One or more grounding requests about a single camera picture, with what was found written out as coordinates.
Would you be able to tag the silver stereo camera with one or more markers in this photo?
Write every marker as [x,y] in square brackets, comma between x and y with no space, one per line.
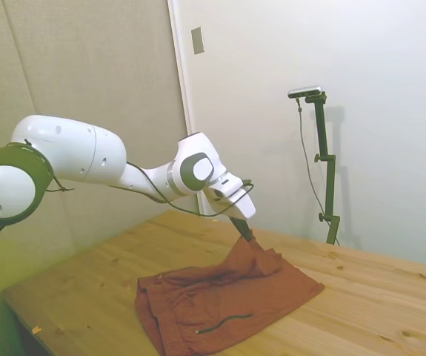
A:
[304,91]

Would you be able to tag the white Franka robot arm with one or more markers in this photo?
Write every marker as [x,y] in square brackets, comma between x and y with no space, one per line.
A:
[86,155]

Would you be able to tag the white door frame trim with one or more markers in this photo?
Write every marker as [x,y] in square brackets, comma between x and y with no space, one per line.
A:
[186,92]

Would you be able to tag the orange tape scrap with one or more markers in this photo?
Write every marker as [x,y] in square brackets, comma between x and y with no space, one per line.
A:
[36,329]

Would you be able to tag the dark jointed camera stand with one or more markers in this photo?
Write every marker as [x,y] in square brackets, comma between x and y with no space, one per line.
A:
[329,185]

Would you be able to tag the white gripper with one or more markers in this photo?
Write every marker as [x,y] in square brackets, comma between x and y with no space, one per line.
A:
[240,205]

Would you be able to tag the grey wall plate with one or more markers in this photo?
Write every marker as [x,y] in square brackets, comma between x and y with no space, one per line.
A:
[198,41]

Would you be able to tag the rust orange shorts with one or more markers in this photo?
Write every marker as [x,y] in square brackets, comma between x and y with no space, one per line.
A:
[227,300]

